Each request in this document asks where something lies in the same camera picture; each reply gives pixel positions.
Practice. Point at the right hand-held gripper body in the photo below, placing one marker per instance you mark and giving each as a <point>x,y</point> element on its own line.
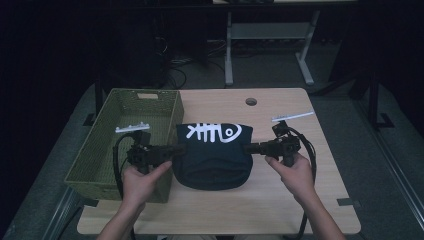
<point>283,146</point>

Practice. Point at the person's right hand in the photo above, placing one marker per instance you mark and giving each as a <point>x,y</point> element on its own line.
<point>298,180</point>

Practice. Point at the black metal stand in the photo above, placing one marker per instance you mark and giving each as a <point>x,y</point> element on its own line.
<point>374,100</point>

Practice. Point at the blue fishbone print sweater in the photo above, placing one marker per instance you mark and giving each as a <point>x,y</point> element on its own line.
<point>213,160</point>

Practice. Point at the person's left hand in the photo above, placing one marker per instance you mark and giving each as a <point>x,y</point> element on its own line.
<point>140,186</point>

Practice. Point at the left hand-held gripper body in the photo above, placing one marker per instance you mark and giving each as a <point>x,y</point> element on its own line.
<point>143,153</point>

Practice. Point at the green woven basket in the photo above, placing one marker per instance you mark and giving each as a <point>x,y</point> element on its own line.
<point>100,156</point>

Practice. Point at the grey metal desk frame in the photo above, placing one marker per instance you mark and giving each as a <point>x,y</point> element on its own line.
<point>266,30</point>

